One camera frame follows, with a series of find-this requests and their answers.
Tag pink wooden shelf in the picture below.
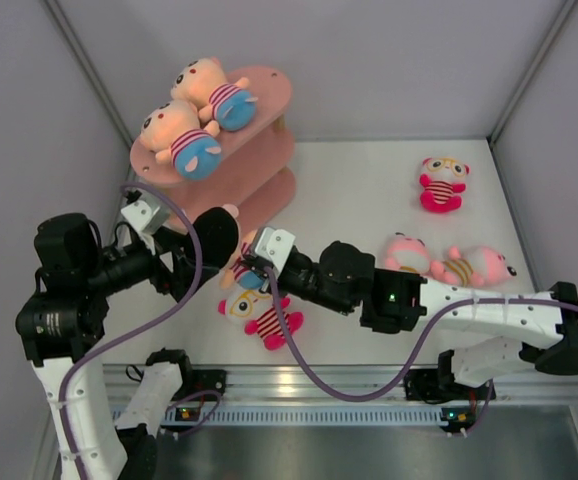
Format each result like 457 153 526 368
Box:
130 66 296 236

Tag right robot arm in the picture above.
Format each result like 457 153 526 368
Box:
242 241 578 403

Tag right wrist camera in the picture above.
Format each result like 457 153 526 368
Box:
251 226 296 273

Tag white panda toy yellow glasses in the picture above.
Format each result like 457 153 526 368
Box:
218 287 304 351

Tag black-haired boy doll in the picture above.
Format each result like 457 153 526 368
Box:
193 204 264 290

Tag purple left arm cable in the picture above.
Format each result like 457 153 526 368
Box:
61 182 225 479

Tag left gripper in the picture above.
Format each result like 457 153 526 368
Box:
82 224 217 302

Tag white slotted cable duct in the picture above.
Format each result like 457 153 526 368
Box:
161 404 469 428

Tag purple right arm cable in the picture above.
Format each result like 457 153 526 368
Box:
263 267 578 401

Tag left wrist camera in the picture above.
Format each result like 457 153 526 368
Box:
120 197 170 236

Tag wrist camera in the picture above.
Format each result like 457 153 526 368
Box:
120 197 170 236
251 226 296 273

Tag peach pig toy blue shorts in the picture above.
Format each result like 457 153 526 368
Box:
170 57 258 132

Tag pink frog toy striped shirt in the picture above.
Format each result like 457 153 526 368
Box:
383 232 432 275

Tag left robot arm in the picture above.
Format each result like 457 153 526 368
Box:
15 213 195 479

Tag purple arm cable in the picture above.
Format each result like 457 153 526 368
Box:
263 267 578 401
61 182 225 479

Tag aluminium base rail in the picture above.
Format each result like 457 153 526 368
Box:
103 365 578 405

